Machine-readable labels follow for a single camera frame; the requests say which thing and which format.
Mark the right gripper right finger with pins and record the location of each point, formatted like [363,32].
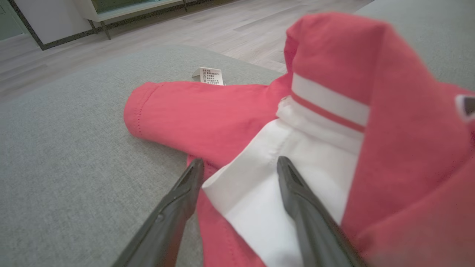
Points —
[315,230]

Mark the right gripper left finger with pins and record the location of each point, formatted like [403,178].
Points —
[167,230]

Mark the red garment white side panel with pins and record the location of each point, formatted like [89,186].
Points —
[400,148]

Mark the grey fabric sofa seat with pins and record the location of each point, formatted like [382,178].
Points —
[74,167]

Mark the grey fabric sofa cushion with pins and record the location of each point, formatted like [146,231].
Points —
[438,33]

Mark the white cabinet with legs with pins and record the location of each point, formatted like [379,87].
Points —
[89,11]

